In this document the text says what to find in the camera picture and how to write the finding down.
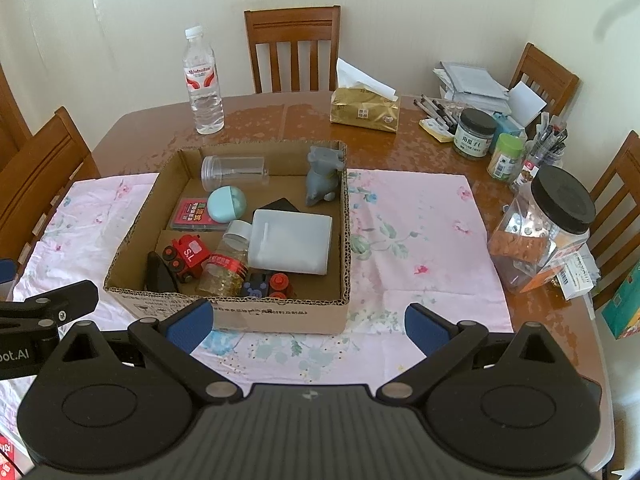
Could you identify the grey toy figure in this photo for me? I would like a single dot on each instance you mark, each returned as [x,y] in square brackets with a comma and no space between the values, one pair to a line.
[322,175]

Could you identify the yellow sticky notes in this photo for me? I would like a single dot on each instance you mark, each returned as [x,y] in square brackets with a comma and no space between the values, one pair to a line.
[435,131]

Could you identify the large clear jar black lid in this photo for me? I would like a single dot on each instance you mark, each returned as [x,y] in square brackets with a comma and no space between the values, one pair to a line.
[545,225]

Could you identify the white rectangular plastic bottle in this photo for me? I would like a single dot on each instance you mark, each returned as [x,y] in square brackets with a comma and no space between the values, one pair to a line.
[295,242]

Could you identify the red toy train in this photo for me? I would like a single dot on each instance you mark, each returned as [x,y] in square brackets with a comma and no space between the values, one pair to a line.
[187,255]

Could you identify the pink card box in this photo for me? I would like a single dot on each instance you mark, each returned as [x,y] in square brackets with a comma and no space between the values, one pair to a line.
[192,215]

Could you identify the red printed box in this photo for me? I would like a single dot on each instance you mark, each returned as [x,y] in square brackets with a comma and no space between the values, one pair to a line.
[7,455]

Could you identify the white envelope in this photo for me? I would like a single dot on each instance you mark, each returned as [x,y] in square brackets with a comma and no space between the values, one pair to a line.
[527,100]

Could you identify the teal egg-shaped case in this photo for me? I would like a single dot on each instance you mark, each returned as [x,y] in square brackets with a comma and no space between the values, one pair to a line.
[226,204]

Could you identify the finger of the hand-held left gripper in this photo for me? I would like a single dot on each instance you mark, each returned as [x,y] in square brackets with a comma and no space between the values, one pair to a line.
[6,270]
[70,297]

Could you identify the clear water bottle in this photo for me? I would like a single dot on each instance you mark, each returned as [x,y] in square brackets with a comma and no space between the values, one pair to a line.
[202,85]

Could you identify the gold tissue pack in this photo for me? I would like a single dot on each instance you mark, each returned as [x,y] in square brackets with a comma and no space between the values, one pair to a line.
[365,110]

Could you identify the black curved plastic object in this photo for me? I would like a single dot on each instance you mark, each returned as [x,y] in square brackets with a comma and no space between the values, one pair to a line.
[160,272]

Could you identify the dark cube toy red knobs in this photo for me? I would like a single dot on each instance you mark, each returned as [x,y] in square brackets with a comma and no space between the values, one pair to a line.
[267,287]

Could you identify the pen holder with pens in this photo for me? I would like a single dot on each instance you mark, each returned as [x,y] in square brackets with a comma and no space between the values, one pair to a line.
[545,152]

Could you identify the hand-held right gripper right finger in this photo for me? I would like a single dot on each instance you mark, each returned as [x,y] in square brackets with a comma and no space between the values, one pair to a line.
[425,327]

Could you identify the wooden dining chair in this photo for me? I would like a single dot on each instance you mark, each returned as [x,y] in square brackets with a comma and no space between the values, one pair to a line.
[45,160]
[292,22]
[620,185]
[547,72]

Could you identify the white medicine box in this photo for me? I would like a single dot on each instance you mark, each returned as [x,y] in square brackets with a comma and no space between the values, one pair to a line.
[577,277]

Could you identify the clear plastic jar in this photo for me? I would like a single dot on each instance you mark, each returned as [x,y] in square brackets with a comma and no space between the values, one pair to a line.
[235,172]

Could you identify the brown cardboard box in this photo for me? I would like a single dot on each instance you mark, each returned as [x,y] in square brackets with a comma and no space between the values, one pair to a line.
[280,315]

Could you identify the teal printed box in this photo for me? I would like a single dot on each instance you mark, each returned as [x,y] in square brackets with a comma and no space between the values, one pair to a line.
[625,305]

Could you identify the gold-filled jar silver cap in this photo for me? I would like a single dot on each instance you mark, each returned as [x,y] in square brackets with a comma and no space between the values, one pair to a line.
[225,267]

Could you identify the stack of papers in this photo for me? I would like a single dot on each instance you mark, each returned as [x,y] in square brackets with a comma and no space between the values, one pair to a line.
[470,82]

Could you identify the black square block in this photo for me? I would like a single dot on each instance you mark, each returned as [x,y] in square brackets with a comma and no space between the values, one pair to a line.
[277,206]

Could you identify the green label jar black lid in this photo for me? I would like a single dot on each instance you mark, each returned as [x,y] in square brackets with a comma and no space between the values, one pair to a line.
[474,137]

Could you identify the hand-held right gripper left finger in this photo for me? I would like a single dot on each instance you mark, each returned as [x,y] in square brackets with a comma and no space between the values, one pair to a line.
[192,322]

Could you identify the row of black pens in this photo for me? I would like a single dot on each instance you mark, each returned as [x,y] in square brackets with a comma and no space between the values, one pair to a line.
[437,110]

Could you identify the small bottle green lid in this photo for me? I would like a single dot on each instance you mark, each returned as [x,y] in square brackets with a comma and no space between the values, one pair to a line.
[505,160]

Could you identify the pink floral cloth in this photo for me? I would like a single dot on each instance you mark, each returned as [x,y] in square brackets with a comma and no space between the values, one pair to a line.
[415,240]

